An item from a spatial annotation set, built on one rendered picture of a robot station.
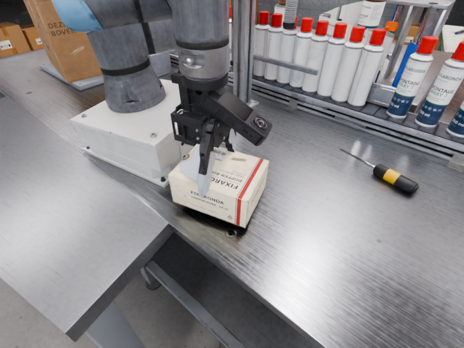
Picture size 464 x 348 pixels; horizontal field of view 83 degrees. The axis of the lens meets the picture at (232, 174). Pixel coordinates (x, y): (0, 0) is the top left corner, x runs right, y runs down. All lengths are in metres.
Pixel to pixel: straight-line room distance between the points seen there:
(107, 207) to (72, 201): 0.08
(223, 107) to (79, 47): 0.87
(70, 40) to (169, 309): 1.16
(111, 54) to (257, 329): 0.96
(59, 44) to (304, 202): 0.99
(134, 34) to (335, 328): 0.66
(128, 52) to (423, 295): 0.72
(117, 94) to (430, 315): 0.73
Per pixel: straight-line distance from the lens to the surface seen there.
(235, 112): 0.42
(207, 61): 0.39
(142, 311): 1.40
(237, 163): 0.53
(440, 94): 0.84
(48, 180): 0.76
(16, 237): 0.66
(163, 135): 0.58
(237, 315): 1.10
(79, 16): 0.47
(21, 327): 1.60
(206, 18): 0.37
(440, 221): 0.68
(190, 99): 0.45
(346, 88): 0.90
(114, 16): 0.47
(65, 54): 1.21
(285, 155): 0.71
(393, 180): 0.70
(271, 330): 1.09
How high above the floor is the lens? 1.25
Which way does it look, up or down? 41 degrees down
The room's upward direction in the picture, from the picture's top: straight up
